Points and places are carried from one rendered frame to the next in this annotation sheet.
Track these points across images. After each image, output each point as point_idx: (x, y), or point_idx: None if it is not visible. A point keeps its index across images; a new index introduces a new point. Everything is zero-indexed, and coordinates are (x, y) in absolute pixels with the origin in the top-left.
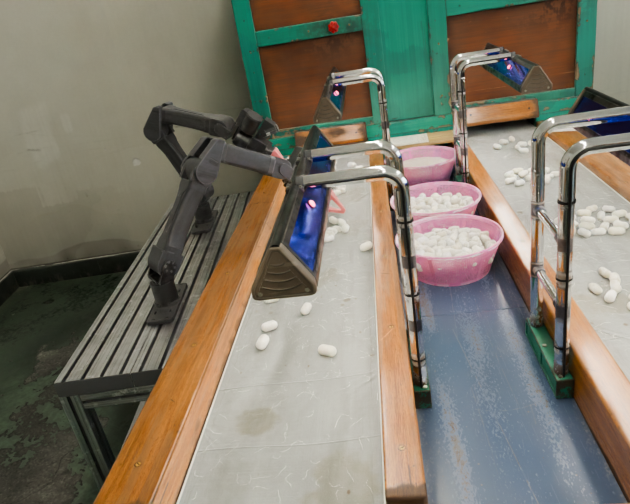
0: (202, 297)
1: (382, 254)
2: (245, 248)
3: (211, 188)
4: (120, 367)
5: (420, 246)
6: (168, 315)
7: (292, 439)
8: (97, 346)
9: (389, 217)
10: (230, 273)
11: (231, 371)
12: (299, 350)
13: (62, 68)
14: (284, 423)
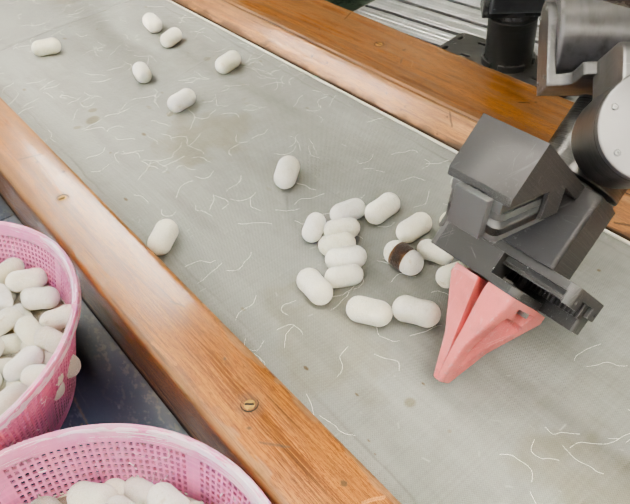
0: (337, 7)
1: (72, 200)
2: (460, 93)
3: None
4: (381, 6)
5: (3, 309)
6: (450, 50)
7: (22, 1)
8: (469, 2)
9: (175, 371)
10: (371, 46)
11: (159, 3)
12: (96, 44)
13: None
14: (42, 3)
